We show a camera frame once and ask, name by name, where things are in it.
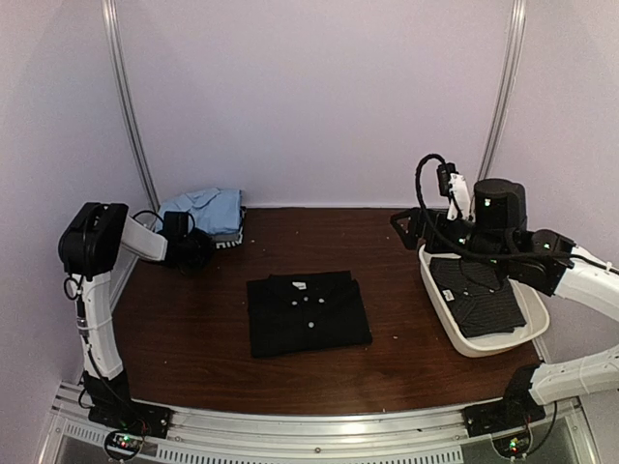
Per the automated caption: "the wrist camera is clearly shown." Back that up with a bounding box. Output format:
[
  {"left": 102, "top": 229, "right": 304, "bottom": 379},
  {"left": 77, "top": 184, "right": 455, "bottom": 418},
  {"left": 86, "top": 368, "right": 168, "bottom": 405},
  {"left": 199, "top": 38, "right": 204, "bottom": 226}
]
[
  {"left": 437, "top": 162, "right": 528, "bottom": 238},
  {"left": 160, "top": 211, "right": 195, "bottom": 242}
]

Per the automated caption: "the aluminium frame post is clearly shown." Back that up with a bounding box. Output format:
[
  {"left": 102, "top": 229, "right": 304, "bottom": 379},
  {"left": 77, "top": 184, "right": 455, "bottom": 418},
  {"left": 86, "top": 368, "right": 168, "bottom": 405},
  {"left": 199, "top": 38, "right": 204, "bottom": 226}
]
[
  {"left": 101, "top": 0, "right": 160, "bottom": 210},
  {"left": 476, "top": 0, "right": 527, "bottom": 182}
]

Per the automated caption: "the aluminium frame post left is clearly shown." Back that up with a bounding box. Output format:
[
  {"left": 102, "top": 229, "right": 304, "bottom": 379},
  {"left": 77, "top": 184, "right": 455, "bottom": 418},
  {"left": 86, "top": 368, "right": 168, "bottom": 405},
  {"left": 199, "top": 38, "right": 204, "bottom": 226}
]
[{"left": 101, "top": 0, "right": 160, "bottom": 210}]

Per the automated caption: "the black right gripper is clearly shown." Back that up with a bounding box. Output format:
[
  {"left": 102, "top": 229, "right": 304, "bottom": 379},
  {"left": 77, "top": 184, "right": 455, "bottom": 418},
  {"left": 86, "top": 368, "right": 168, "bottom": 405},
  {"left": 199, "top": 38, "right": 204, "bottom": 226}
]
[{"left": 391, "top": 208, "right": 509, "bottom": 273}]

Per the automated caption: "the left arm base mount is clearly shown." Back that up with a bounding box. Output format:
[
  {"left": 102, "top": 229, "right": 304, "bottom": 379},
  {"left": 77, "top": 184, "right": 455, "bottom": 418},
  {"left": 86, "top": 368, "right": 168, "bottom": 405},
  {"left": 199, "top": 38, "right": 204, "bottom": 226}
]
[{"left": 84, "top": 371, "right": 172, "bottom": 439}]

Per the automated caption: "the aluminium frame post right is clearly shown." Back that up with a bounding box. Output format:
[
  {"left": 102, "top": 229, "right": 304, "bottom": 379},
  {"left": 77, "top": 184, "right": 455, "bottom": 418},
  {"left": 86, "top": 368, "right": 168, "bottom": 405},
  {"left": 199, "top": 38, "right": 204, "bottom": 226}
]
[{"left": 476, "top": 0, "right": 527, "bottom": 182}]

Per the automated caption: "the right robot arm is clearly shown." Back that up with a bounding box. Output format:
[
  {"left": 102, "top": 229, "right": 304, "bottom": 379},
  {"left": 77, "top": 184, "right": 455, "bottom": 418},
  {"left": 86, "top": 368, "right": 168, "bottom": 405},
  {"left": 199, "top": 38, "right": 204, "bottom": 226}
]
[{"left": 390, "top": 207, "right": 618, "bottom": 427}]

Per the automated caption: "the black white patterned folded shirt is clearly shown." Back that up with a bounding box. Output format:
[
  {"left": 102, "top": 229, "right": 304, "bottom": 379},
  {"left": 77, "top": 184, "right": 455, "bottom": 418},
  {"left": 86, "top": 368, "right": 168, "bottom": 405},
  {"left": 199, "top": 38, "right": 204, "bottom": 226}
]
[{"left": 212, "top": 231, "right": 244, "bottom": 249}]

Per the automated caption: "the light blue folded shirt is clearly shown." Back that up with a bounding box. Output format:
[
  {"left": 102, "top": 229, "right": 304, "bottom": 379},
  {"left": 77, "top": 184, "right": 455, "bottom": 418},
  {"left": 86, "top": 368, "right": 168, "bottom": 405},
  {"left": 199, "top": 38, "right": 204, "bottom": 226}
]
[{"left": 158, "top": 188, "right": 242, "bottom": 236}]

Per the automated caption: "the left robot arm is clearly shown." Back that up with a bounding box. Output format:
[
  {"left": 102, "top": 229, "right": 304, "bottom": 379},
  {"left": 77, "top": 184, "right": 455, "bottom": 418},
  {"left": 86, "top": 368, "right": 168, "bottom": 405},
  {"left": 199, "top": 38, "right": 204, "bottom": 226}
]
[{"left": 58, "top": 202, "right": 216, "bottom": 382}]

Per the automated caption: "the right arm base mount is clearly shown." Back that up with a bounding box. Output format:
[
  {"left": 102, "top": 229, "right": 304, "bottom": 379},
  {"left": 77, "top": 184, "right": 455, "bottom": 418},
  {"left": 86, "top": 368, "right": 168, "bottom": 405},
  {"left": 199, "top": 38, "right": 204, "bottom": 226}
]
[{"left": 462, "top": 386, "right": 545, "bottom": 437}]

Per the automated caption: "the white plastic laundry basket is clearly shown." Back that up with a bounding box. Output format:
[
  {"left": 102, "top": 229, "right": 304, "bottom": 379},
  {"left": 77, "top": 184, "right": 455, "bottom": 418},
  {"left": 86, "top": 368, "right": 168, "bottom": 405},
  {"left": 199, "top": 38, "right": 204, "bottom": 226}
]
[{"left": 418, "top": 245, "right": 550, "bottom": 358}]

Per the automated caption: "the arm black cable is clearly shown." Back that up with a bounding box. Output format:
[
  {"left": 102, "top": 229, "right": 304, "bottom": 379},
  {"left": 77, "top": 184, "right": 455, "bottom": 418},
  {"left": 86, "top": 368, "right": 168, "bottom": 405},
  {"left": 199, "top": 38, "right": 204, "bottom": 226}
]
[
  {"left": 130, "top": 208, "right": 168, "bottom": 236},
  {"left": 414, "top": 153, "right": 514, "bottom": 265}
]

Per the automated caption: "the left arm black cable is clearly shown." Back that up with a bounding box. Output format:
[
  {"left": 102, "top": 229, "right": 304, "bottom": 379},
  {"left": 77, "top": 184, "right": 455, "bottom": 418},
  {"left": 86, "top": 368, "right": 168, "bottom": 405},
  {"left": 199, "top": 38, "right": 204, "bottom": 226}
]
[{"left": 130, "top": 208, "right": 168, "bottom": 236}]

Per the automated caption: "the black long sleeve shirt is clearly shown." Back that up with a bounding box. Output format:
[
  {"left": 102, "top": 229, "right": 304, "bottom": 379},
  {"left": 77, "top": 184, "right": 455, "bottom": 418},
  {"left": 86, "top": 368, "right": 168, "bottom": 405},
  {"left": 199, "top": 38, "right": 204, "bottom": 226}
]
[{"left": 247, "top": 271, "right": 372, "bottom": 359}]

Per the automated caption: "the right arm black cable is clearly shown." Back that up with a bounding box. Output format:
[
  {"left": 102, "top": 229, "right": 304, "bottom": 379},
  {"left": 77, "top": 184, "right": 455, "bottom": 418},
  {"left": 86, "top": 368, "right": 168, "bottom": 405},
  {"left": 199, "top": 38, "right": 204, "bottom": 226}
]
[{"left": 414, "top": 153, "right": 514, "bottom": 265}]

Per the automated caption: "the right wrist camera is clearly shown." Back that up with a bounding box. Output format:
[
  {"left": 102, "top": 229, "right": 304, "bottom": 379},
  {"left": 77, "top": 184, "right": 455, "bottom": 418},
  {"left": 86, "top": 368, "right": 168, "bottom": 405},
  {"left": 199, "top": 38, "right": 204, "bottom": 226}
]
[{"left": 437, "top": 162, "right": 528, "bottom": 238}]

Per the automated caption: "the dark pinstriped folded shirt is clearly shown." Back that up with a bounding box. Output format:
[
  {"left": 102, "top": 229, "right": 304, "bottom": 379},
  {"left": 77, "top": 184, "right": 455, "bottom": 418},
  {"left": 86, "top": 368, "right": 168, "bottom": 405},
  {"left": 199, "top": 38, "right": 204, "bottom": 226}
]
[{"left": 429, "top": 257, "right": 526, "bottom": 338}]

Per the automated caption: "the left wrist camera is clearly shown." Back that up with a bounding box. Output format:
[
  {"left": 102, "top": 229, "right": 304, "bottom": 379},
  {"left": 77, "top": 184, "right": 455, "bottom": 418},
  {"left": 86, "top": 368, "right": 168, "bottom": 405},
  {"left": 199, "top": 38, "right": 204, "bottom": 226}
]
[{"left": 160, "top": 211, "right": 195, "bottom": 242}]

